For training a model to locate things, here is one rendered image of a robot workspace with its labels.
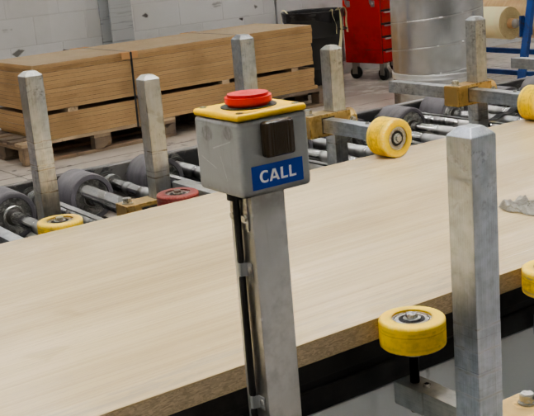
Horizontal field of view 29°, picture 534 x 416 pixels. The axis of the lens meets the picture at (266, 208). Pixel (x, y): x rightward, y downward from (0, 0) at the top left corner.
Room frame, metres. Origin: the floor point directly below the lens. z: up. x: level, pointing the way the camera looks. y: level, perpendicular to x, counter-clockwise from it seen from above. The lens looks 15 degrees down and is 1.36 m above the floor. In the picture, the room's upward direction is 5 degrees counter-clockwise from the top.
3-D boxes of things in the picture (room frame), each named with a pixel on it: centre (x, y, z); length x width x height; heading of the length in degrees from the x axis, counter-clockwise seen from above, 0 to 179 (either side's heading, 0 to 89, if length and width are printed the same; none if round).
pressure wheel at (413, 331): (1.15, -0.16, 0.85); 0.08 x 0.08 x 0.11
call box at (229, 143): (0.87, 0.01, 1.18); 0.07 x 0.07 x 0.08; 34
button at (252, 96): (0.87, 0.01, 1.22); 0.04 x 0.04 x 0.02
